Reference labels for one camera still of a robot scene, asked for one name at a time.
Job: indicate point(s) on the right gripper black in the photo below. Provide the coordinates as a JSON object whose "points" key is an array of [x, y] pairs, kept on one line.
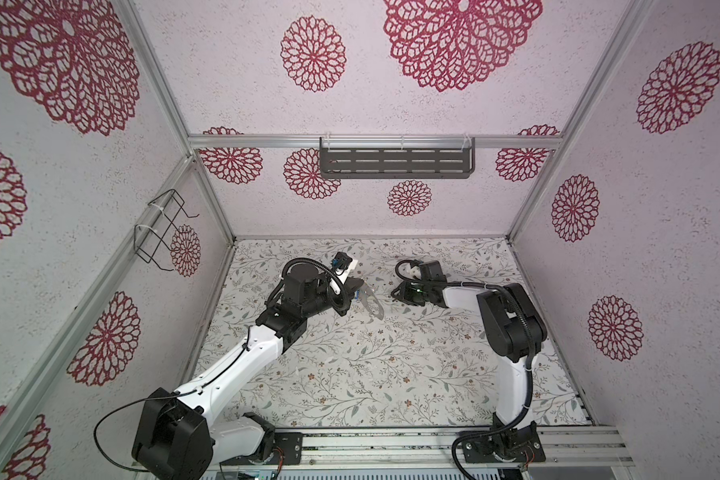
{"points": [[404, 293]]}

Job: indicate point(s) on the black wire wall basket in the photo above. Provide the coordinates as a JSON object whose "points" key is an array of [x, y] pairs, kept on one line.
{"points": [[169, 242]]}

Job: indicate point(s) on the grey slotted wall shelf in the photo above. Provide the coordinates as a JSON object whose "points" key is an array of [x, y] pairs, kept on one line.
{"points": [[400, 163]]}

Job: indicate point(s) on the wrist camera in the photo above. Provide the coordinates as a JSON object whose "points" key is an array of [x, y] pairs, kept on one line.
{"points": [[342, 266], [428, 271]]}

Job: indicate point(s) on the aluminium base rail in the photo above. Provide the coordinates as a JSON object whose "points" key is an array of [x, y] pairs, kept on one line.
{"points": [[431, 448]]}

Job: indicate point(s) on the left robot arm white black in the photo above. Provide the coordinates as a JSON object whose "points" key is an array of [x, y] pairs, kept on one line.
{"points": [[179, 434]]}

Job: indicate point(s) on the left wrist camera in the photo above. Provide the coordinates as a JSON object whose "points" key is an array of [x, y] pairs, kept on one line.
{"points": [[342, 266]]}

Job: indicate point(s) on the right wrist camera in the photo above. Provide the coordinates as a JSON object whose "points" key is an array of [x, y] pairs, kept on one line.
{"points": [[428, 271]]}

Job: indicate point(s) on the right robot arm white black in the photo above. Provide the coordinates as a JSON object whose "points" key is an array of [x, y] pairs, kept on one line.
{"points": [[514, 331]]}

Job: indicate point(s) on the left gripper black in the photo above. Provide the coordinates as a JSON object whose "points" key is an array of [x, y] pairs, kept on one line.
{"points": [[346, 293]]}

